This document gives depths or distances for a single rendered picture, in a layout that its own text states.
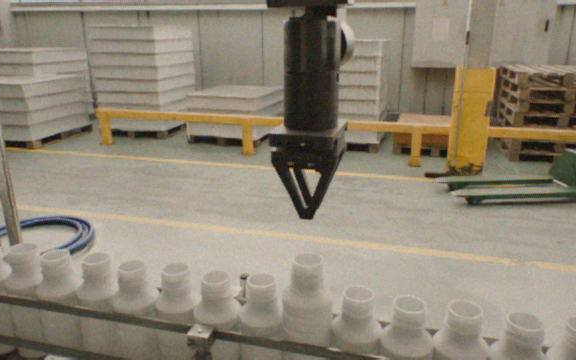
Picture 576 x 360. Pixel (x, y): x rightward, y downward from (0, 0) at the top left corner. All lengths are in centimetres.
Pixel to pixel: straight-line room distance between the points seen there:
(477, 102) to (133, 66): 439
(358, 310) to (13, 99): 648
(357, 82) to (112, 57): 334
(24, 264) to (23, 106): 608
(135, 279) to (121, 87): 643
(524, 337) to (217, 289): 34
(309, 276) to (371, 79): 533
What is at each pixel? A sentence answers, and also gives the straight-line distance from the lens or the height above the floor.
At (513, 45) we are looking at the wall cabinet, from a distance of 726.
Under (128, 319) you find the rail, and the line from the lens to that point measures 65.
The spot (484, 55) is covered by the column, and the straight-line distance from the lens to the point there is 511.
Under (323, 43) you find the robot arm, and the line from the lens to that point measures 46.
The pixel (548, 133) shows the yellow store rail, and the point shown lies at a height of 44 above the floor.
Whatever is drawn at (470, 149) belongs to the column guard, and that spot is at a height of 31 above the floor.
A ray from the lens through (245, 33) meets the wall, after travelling 797.
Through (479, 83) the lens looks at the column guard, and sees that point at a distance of 496.
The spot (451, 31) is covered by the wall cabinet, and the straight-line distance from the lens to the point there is 717.
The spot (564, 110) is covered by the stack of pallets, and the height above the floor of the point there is 61.
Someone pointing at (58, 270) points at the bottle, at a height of 115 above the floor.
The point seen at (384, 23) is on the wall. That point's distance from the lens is 750.
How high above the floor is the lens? 145
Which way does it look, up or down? 18 degrees down
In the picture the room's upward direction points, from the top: straight up
